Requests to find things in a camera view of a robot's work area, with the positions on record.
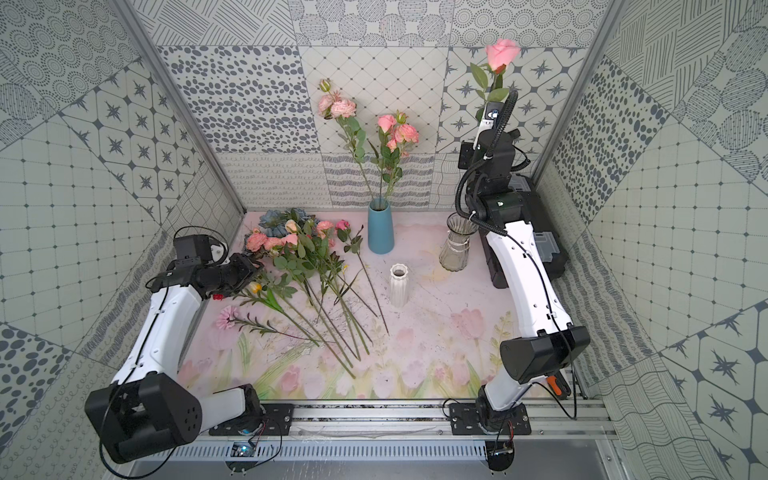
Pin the pink carnation spray stem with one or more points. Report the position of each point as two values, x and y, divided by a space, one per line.
332 106

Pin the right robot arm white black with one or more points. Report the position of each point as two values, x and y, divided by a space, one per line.
549 341

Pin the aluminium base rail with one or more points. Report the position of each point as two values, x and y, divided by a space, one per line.
427 419

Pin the pink rose single stem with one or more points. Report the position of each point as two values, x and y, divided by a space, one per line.
384 153

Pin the magenta rosebud stem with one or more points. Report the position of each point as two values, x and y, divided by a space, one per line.
352 241

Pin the blue grey rose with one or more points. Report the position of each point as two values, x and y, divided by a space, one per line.
273 222

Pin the tall blue ceramic vase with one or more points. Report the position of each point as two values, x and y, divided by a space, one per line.
380 226

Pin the black toolbox yellow label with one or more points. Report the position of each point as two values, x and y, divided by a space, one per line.
540 240

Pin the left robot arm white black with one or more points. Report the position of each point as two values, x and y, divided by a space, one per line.
145 410

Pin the red orange pliers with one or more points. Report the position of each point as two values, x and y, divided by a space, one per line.
559 386

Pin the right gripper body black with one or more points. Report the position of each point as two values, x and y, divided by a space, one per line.
500 137

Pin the small white ribbed vase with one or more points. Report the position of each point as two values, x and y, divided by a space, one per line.
399 283

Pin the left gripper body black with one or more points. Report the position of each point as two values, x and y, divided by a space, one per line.
241 268

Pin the clear glass vase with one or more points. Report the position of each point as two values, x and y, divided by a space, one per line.
454 253

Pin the pink flower bunch on table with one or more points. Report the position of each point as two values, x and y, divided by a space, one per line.
314 279

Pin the large pink peony spray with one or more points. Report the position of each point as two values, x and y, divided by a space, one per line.
260 243

